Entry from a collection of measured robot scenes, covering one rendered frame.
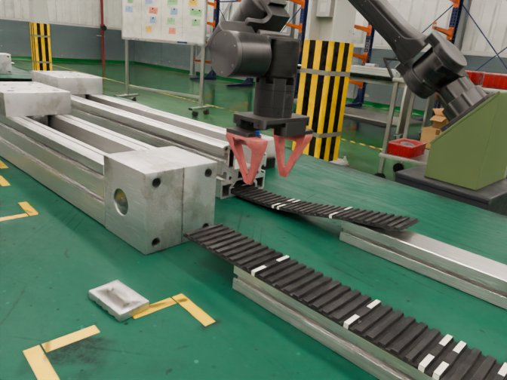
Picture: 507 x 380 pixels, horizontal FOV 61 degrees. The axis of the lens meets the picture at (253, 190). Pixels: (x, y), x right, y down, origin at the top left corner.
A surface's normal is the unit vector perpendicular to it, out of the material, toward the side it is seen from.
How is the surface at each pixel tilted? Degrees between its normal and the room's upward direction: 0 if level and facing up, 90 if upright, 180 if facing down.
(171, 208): 90
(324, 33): 90
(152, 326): 0
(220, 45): 90
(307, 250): 0
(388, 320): 0
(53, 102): 90
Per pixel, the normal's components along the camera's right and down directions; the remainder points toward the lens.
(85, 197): -0.70, 0.18
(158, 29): -0.47, 0.25
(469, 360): 0.08, -0.94
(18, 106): 0.71, 0.28
